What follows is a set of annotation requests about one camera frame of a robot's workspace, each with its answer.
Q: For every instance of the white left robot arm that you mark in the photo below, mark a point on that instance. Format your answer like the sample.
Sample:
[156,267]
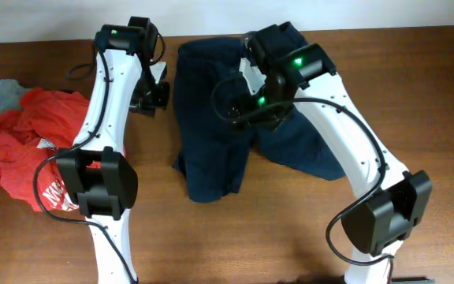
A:
[130,78]

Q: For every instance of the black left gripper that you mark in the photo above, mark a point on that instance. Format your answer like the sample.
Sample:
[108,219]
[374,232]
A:
[159,102]

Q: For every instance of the red printed t-shirt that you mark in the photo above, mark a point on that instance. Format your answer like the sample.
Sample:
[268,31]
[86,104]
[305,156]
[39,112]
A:
[45,122]

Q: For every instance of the navy blue shorts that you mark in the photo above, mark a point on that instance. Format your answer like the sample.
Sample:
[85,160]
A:
[213,155]

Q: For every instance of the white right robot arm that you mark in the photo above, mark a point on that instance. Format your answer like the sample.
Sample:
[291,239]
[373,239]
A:
[390,200]

